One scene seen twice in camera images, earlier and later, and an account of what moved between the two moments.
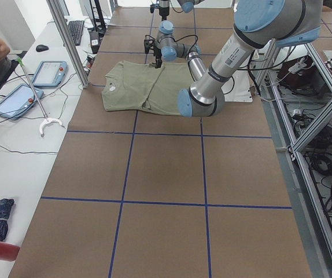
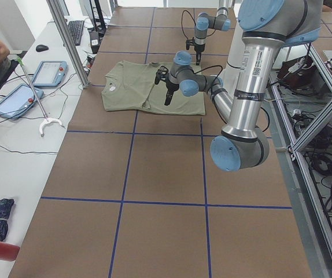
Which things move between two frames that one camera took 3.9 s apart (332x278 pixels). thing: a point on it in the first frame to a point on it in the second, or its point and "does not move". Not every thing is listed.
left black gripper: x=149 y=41 to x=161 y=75
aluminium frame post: x=56 y=12 does not move
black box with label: x=94 y=35 does not move
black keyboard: x=76 y=27 does not move
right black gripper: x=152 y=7 to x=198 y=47
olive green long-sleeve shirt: x=136 y=86 does not move
